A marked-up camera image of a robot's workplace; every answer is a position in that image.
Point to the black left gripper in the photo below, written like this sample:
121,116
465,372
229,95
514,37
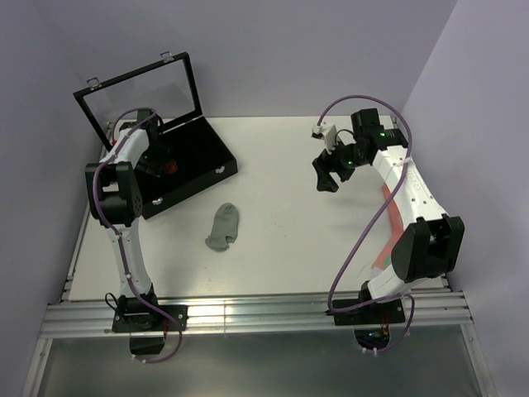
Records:
166,155

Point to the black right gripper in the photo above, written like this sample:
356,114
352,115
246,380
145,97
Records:
326,163

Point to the maroon sock with orange cuff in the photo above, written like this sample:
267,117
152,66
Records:
170,168

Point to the black display case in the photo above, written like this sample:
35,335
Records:
168,86

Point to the grey-green ankle sock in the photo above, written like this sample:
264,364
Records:
224,229

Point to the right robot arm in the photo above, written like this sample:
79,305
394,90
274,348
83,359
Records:
431,238

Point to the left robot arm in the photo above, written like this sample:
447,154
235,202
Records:
115,201

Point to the pink patterned sock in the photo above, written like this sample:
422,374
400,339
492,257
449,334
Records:
383,260

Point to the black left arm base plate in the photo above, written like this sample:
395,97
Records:
143,320

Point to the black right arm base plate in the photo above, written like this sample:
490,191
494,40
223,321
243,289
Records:
377,313

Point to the aluminium frame rail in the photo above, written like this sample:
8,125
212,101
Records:
260,313

